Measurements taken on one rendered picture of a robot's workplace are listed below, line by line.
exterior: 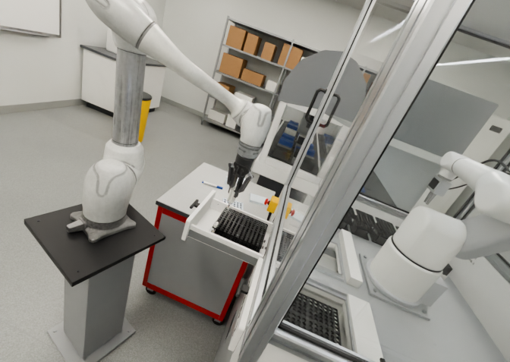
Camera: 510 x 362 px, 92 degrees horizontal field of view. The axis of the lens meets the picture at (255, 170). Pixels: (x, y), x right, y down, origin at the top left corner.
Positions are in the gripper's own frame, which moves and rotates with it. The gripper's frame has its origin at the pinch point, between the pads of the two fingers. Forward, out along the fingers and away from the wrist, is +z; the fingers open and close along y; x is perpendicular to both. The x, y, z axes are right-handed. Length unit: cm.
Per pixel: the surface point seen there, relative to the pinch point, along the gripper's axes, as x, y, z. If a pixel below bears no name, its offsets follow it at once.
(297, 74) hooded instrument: 71, -27, -55
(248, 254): -8.3, 21.4, 13.0
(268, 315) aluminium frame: -44, 45, -12
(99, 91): 107, -351, 66
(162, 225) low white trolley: -6, -33, 39
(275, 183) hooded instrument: 79, -15, 23
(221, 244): -13.2, 10.7, 13.7
